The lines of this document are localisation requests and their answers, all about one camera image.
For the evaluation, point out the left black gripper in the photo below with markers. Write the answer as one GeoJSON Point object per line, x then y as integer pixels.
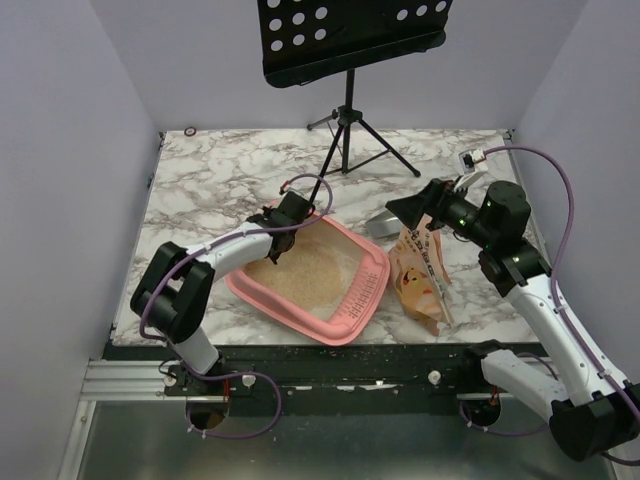
{"type": "Point", "coordinates": [277, 240]}

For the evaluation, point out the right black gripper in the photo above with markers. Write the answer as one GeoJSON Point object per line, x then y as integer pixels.
{"type": "Point", "coordinates": [439, 201]}

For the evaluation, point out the pink litter box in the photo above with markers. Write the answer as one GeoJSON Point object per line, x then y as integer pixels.
{"type": "Point", "coordinates": [327, 287]}

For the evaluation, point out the orange cat litter bag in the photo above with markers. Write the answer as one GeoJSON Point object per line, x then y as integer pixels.
{"type": "Point", "coordinates": [414, 259]}

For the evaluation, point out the white bag sealing clip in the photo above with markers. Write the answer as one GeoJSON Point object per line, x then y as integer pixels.
{"type": "Point", "coordinates": [441, 285]}

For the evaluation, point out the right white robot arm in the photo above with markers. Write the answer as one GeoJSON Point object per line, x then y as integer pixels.
{"type": "Point", "coordinates": [591, 407]}

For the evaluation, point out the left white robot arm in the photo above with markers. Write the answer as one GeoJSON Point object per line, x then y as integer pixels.
{"type": "Point", "coordinates": [174, 291]}

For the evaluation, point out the metal litter scoop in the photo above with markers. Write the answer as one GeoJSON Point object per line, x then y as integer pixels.
{"type": "Point", "coordinates": [383, 225]}

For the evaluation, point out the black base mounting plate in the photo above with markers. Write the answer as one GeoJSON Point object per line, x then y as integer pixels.
{"type": "Point", "coordinates": [320, 380]}

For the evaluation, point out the black music stand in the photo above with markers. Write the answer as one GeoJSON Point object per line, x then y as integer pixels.
{"type": "Point", "coordinates": [305, 41]}

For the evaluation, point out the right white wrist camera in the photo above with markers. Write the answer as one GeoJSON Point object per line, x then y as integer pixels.
{"type": "Point", "coordinates": [473, 168]}

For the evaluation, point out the aluminium frame rail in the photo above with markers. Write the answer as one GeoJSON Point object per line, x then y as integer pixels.
{"type": "Point", "coordinates": [122, 381]}

